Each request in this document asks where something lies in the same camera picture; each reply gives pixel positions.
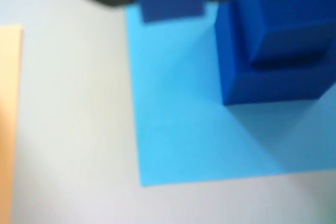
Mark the small blue cube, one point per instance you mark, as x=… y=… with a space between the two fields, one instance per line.
x=288 y=24

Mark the medium blue cube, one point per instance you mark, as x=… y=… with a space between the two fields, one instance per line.
x=262 y=87

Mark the light blue paper square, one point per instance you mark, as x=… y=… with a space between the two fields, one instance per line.
x=170 y=116

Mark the orange paper square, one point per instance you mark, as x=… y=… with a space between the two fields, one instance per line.
x=9 y=103

